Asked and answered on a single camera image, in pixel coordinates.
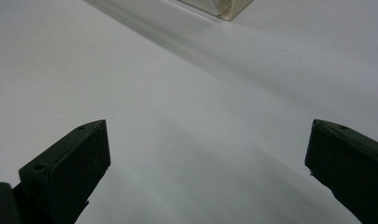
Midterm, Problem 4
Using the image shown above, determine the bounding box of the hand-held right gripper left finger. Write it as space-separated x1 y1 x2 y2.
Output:
12 119 112 224

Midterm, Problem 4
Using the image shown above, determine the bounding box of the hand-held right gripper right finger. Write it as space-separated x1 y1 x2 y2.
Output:
304 119 378 224

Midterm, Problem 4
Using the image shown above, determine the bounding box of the clear plastic box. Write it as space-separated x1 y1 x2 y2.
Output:
176 0 255 22

